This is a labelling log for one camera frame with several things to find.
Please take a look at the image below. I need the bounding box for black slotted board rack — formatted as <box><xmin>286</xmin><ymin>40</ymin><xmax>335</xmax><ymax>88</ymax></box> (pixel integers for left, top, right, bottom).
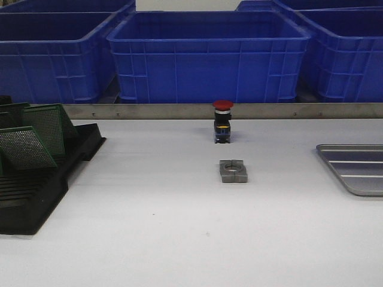
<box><xmin>1</xmin><ymin>96</ymin><xmax>105</xmax><ymax>235</ymax></box>

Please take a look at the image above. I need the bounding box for blue centre plastic crate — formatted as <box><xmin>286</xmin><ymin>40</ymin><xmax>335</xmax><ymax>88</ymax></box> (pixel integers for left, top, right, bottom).
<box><xmin>107</xmin><ymin>11</ymin><xmax>310</xmax><ymax>104</ymax></box>

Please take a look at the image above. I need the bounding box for red emergency stop button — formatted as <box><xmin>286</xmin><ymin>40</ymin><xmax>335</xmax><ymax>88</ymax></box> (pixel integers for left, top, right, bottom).
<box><xmin>213</xmin><ymin>100</ymin><xmax>233</xmax><ymax>144</ymax></box>

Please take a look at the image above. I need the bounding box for silver metal tray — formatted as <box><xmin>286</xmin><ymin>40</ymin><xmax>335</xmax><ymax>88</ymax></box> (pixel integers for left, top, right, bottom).
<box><xmin>316</xmin><ymin>144</ymin><xmax>382</xmax><ymax>197</ymax></box>

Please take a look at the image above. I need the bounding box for blue right plastic crate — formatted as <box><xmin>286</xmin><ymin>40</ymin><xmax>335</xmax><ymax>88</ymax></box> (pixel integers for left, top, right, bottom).
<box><xmin>296</xmin><ymin>10</ymin><xmax>382</xmax><ymax>102</ymax></box>

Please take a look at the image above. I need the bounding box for green perforated circuit board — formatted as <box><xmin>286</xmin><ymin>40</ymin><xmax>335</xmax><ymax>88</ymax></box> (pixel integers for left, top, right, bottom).
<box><xmin>22</xmin><ymin>104</ymin><xmax>78</xmax><ymax>156</ymax></box>
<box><xmin>1</xmin><ymin>126</ymin><xmax>57</xmax><ymax>170</ymax></box>

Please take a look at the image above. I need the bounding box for blue far right crate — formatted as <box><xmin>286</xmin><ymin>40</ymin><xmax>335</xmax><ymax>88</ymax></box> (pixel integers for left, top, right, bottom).
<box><xmin>236</xmin><ymin>0</ymin><xmax>382</xmax><ymax>11</ymax></box>

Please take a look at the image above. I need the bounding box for blue left plastic crate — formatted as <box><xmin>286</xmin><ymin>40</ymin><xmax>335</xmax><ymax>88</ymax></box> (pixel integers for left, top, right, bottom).
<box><xmin>1</xmin><ymin>12</ymin><xmax>118</xmax><ymax>104</ymax></box>

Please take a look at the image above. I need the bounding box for green perforated circuit board front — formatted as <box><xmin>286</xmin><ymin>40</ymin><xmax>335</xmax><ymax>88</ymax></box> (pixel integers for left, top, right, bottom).
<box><xmin>1</xmin><ymin>126</ymin><xmax>57</xmax><ymax>170</ymax></box>

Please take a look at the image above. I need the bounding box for grey metal clamp block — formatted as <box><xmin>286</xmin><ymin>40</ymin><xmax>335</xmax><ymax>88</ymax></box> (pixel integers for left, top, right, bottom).
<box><xmin>219</xmin><ymin>160</ymin><xmax>248</xmax><ymax>183</ymax></box>

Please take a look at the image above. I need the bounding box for green perforated circuit board middle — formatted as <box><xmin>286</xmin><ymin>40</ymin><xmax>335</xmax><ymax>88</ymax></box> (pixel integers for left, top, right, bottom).
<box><xmin>22</xmin><ymin>104</ymin><xmax>78</xmax><ymax>156</ymax></box>

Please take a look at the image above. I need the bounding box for blue plastic crate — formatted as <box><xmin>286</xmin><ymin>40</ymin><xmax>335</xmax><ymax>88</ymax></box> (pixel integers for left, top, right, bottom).
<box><xmin>1</xmin><ymin>12</ymin><xmax>118</xmax><ymax>104</ymax></box>
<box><xmin>107</xmin><ymin>11</ymin><xmax>310</xmax><ymax>104</ymax></box>
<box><xmin>296</xmin><ymin>10</ymin><xmax>382</xmax><ymax>102</ymax></box>

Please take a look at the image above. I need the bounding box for steel table edge rail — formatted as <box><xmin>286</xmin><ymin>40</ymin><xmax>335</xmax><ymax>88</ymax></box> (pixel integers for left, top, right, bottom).
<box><xmin>63</xmin><ymin>103</ymin><xmax>382</xmax><ymax>120</ymax></box>

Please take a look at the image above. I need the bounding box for green circuit board edge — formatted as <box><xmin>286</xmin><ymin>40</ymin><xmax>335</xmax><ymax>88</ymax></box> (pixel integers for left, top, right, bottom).
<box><xmin>0</xmin><ymin>112</ymin><xmax>16</xmax><ymax>129</ymax></box>

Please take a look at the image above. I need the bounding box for blue far left crate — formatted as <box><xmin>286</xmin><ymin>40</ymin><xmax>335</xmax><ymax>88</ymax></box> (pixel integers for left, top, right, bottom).
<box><xmin>1</xmin><ymin>0</ymin><xmax>136</xmax><ymax>18</ymax></box>

